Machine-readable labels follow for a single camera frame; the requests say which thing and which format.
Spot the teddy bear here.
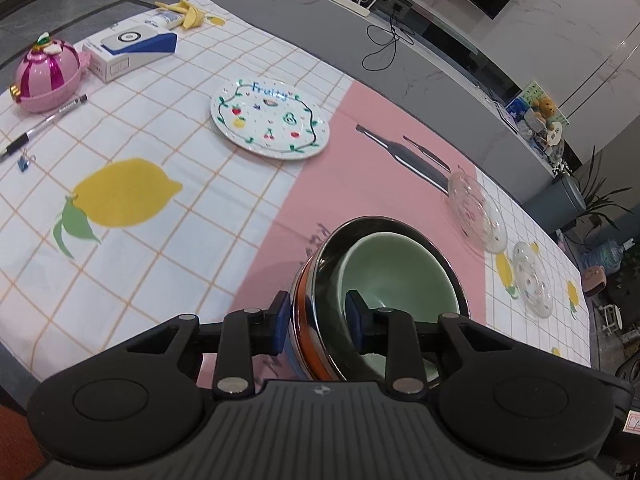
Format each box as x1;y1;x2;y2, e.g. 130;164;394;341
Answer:
530;96;558;122

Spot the white blue box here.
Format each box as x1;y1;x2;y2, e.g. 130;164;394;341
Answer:
82;24;178;84

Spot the small clear glass plate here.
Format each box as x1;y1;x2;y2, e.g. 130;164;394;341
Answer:
512;242;553;318

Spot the black pen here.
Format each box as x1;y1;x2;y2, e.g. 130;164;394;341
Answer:
1;94;88;160

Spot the pink toy pot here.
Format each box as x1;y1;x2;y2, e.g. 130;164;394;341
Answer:
9;32;90;114

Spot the white fruity painted plate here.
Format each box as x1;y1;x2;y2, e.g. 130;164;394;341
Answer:
209;77;330;160

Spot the orange steel bowl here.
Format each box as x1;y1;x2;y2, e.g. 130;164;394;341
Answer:
290;216;469;380

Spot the green potted plant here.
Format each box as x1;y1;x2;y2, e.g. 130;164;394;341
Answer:
564;146;639;247

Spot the white tube bottle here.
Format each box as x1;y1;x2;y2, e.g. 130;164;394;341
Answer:
150;9;184;30

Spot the pink small heater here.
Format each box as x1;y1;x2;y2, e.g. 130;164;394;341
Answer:
582;266;606;297

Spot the large clear glass plate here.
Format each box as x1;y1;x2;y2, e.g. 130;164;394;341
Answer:
448;169;508;255

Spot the water bottle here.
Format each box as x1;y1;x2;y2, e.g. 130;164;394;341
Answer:
582;240;625;275

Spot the checked lemon tablecloth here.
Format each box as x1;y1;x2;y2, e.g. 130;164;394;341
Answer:
1;0;591;404

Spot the blue binder clip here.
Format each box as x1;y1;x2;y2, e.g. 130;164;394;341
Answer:
17;155;36;172

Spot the grey trash bin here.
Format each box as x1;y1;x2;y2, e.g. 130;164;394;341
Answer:
524;176;587;233

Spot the white small stool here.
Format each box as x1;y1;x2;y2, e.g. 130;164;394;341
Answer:
600;304;623;334

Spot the green ceramic bowl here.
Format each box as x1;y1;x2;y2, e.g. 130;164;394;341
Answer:
326;232;465;380

